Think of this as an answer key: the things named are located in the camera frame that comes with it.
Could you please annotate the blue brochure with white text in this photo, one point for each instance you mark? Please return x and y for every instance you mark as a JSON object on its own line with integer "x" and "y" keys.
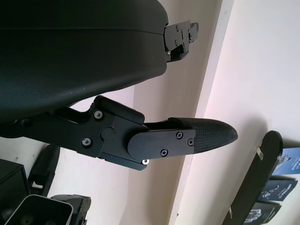
{"x": 290, "y": 161}

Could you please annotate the dark brochure with robot picture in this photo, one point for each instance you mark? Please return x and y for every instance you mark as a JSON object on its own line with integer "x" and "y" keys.
{"x": 279, "y": 191}
{"x": 264, "y": 214}

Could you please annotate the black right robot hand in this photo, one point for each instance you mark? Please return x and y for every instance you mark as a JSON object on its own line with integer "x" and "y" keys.
{"x": 44, "y": 168}

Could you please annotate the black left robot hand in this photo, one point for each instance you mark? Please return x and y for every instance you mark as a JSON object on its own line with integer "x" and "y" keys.
{"x": 70, "y": 47}

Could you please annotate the black oval display stand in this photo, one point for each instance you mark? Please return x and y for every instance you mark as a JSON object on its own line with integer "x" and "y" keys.
{"x": 262, "y": 168}

